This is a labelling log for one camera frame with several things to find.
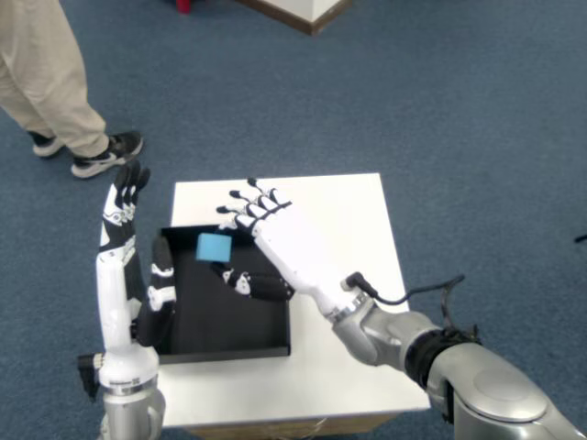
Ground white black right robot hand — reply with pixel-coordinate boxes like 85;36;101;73
209;177;369;323

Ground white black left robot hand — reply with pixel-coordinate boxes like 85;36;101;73
94;159;178;396

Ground blue foam cube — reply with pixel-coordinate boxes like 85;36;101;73
194;232;232;264

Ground black shallow open box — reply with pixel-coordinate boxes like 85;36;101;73
154;224;294;366

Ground black white sneaker with swoosh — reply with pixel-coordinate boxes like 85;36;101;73
70;130;145;180

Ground wooden table base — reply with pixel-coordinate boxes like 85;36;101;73
183;411;398;440

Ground white plinth with brown base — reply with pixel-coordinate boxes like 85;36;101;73
236;0;355;36

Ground beige trousers of person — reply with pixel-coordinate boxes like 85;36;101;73
0;0;110;158

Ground black left wrist cable plug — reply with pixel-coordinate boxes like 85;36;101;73
76;352;109;405

